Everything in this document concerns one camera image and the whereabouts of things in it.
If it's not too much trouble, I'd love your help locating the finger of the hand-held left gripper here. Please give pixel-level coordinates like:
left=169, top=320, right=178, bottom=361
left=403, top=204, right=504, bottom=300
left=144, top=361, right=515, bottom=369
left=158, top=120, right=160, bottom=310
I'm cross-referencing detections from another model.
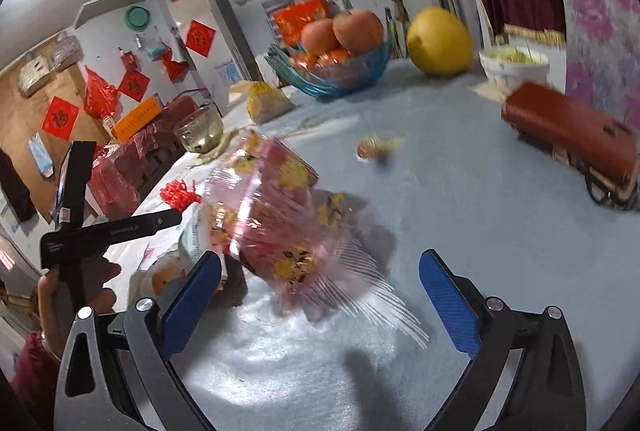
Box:
left=100, top=210, right=183, bottom=252

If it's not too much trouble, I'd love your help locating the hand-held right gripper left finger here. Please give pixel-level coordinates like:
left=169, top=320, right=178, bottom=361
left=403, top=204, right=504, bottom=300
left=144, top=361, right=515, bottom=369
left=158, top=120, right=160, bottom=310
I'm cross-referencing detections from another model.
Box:
left=54, top=250, right=223, bottom=431

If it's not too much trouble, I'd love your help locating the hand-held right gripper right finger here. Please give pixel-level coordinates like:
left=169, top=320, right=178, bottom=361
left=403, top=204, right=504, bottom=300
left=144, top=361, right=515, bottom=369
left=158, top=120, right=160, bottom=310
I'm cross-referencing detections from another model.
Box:
left=419, top=249, right=587, bottom=431

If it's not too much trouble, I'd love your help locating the pink floral plastic wrapper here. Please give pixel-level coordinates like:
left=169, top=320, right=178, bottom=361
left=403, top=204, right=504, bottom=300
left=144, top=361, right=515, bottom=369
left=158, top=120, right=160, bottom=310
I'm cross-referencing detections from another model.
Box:
left=205, top=131, right=431, bottom=342

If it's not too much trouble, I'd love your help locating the person's left hand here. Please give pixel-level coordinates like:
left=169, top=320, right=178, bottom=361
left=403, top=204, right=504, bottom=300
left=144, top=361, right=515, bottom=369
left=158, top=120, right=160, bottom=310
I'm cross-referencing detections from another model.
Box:
left=37, top=256, right=122, bottom=356

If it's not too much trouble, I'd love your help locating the grey blue tablecloth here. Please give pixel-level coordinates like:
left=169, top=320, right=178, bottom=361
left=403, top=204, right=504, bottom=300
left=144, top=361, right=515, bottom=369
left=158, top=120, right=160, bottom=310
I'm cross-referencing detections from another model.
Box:
left=165, top=56, right=640, bottom=431

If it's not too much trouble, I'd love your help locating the hanging blue mask pack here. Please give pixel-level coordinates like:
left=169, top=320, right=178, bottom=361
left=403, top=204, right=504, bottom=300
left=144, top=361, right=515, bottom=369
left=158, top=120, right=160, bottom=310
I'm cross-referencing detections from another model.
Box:
left=27, top=134, right=55, bottom=179

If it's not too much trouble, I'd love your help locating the red crinkled wrapper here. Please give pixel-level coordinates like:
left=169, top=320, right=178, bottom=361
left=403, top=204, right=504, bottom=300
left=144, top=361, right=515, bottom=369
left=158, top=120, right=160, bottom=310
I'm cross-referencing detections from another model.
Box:
left=160, top=180, right=201, bottom=212

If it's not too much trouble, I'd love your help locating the white printed packaging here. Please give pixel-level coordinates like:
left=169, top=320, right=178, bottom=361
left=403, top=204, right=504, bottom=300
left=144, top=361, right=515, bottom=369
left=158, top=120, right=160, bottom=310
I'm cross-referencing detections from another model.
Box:
left=129, top=204, right=228, bottom=307

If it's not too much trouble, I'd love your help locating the black hanging garment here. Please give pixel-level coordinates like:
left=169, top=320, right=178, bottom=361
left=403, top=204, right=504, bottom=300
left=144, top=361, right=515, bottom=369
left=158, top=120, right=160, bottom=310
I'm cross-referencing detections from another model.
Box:
left=0, top=146, right=38, bottom=222

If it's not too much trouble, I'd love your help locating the red plastic table cover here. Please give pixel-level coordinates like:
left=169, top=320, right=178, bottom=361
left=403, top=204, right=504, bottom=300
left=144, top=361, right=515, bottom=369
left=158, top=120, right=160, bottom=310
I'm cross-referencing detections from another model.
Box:
left=87, top=96, right=211, bottom=217

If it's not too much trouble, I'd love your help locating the red diamond paper poster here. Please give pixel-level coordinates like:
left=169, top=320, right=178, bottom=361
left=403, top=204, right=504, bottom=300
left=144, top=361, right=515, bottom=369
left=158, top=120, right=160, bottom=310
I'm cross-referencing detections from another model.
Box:
left=41, top=96, right=80, bottom=141
left=117, top=71, right=150, bottom=102
left=185, top=20, right=217, bottom=58

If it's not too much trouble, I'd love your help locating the orange cardboard box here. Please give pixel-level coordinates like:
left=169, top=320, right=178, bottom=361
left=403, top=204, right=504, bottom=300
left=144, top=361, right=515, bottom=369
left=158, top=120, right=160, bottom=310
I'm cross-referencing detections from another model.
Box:
left=111, top=95, right=163, bottom=142

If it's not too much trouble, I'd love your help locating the red plastic bag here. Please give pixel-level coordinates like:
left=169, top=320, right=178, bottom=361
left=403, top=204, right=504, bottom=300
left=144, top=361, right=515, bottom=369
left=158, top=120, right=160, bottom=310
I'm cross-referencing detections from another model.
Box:
left=82, top=66, right=118, bottom=119

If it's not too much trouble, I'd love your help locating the glass mug with spoon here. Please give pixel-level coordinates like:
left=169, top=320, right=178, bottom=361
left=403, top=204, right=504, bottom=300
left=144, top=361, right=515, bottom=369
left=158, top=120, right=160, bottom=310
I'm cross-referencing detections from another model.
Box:
left=173, top=104, right=224, bottom=154

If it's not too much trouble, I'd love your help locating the small candy wrapper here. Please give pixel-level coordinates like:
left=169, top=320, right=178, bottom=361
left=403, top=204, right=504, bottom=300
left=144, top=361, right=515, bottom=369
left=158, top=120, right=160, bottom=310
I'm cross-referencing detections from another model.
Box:
left=356, top=137, right=405, bottom=160

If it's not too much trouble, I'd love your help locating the yellow food bag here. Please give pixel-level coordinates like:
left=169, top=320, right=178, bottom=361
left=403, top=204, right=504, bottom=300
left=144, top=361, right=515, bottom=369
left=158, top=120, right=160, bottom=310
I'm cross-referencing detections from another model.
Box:
left=246, top=81, right=296, bottom=124

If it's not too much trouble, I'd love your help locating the green plastic basin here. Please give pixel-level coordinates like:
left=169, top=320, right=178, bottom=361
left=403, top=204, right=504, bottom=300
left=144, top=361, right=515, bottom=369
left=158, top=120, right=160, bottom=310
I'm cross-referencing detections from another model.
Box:
left=125, top=5, right=152, bottom=31

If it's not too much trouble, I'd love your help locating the brown leather wallet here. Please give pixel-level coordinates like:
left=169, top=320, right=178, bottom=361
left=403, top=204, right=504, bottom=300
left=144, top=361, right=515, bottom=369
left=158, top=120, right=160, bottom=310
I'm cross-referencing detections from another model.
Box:
left=501, top=81, right=638, bottom=184

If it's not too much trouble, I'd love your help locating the white refrigerator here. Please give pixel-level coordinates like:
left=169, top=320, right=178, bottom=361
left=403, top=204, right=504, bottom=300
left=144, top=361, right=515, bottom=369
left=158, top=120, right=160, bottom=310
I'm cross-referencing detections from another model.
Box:
left=167, top=0, right=261, bottom=92

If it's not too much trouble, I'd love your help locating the blue glass fruit bowl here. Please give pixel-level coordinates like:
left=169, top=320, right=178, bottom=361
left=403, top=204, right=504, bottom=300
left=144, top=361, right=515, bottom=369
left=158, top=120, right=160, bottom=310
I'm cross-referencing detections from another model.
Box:
left=264, top=28, right=393, bottom=99

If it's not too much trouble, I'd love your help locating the white ceramic bowl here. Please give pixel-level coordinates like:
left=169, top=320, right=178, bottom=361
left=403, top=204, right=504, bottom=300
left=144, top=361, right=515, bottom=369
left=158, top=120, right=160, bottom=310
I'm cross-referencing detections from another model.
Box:
left=479, top=45, right=550, bottom=89

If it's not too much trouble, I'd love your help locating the pile of orange snack packets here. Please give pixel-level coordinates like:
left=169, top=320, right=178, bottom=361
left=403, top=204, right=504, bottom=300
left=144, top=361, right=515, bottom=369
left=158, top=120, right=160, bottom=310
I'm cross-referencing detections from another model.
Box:
left=290, top=48, right=353, bottom=72

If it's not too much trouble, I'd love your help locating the white plastic drawer unit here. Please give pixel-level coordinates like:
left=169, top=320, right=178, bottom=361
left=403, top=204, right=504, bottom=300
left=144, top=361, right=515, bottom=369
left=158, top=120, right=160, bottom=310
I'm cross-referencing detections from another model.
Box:
left=262, top=0, right=296, bottom=19

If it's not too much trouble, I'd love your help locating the yellow pomelo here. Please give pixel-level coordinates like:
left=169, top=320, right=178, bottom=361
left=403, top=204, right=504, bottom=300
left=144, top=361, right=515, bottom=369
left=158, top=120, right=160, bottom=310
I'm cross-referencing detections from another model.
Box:
left=406, top=7, right=474, bottom=77

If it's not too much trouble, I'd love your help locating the orange gift box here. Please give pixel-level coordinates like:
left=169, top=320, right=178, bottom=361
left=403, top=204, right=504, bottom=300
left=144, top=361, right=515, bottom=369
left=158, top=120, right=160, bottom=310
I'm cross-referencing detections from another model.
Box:
left=272, top=0, right=333, bottom=46

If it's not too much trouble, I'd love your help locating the floral plastic curtain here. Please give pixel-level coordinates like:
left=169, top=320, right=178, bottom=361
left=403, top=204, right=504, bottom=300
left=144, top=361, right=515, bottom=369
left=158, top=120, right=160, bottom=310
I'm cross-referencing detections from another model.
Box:
left=537, top=0, right=640, bottom=122

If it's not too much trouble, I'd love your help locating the brown wooden wall board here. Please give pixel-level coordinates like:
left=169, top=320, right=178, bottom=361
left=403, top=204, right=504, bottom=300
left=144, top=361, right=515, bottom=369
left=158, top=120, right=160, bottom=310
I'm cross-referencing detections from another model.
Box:
left=0, top=56, right=116, bottom=222

